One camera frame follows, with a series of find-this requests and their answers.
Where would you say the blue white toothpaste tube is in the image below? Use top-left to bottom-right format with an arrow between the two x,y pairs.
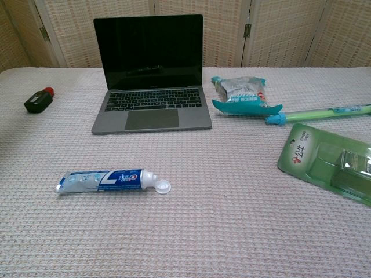
53,169 -> 172,195

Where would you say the dark green red-capped bottle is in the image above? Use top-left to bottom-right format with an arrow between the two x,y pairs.
23,86 -> 56,114

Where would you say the grey open laptop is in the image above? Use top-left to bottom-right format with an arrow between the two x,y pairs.
91,14 -> 213,135

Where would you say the teal plastic packaged refill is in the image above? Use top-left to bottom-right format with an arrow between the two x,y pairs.
210,75 -> 283,117

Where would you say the pale woven tablecloth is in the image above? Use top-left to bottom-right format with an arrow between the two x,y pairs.
0,67 -> 371,278

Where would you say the green blister pack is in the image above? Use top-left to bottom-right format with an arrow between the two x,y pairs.
277,123 -> 371,208

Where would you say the green stick with teal end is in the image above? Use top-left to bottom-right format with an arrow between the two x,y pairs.
265,104 -> 371,126

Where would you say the woven folding screen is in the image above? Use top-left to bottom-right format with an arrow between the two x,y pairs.
0,0 -> 371,69

